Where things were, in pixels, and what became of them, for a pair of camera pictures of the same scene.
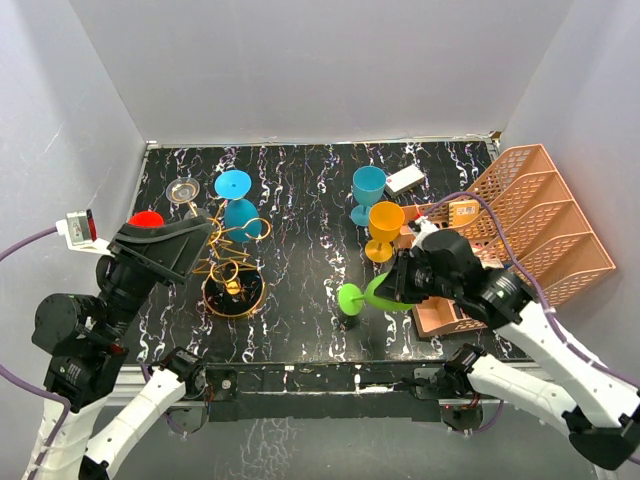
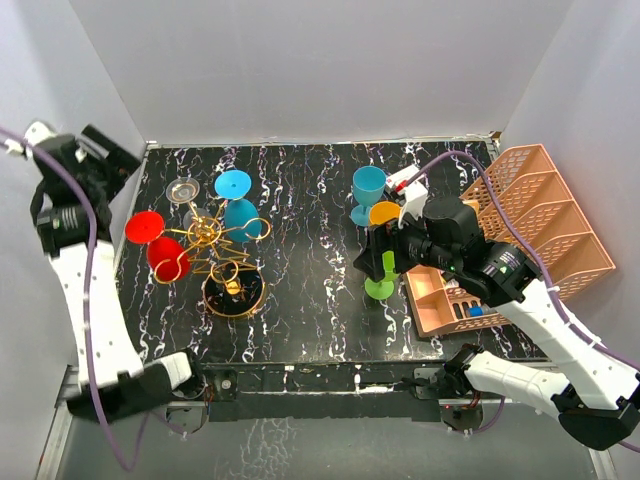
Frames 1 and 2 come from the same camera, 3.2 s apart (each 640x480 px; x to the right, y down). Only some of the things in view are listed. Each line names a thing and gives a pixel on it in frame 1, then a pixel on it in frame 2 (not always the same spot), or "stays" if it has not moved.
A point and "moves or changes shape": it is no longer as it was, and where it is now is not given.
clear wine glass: x=184 y=190 stays
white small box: x=403 y=179 stays
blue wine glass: x=241 y=217 stays
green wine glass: x=351 y=299 moves or changes shape
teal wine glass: x=368 y=183 stays
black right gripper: x=396 y=285 → x=385 y=237
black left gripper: x=173 y=248 → x=116 y=176
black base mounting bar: x=375 y=390 stays
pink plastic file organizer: x=519 y=217 stays
